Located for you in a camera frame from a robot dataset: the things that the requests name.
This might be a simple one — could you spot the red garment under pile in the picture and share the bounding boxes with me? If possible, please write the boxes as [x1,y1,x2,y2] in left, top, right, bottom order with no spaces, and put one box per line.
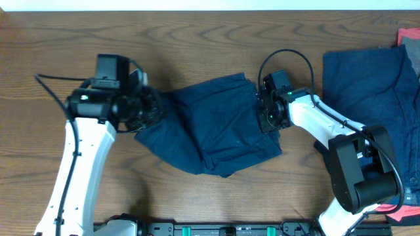
[369,28,419,226]

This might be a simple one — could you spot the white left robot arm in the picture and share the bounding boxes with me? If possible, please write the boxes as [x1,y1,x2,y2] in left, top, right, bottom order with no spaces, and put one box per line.
[34,86,165,235]

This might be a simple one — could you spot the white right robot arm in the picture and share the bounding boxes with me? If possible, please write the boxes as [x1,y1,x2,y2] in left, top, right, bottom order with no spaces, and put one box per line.
[257,87,404,235]

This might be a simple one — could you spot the dark blue shirt pile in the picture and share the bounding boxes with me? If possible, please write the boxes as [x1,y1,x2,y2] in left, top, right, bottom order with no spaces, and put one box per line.
[314,45,420,207]

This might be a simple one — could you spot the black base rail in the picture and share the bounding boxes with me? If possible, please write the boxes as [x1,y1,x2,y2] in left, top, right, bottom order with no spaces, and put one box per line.
[93,212,393,236]

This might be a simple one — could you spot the grey garment under pile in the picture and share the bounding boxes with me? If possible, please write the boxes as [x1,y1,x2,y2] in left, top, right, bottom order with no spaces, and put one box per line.
[402,37,419,77]

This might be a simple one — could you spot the navy blue shorts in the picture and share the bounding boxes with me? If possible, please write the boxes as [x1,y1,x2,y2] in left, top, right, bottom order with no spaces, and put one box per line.
[135,73,282,178]

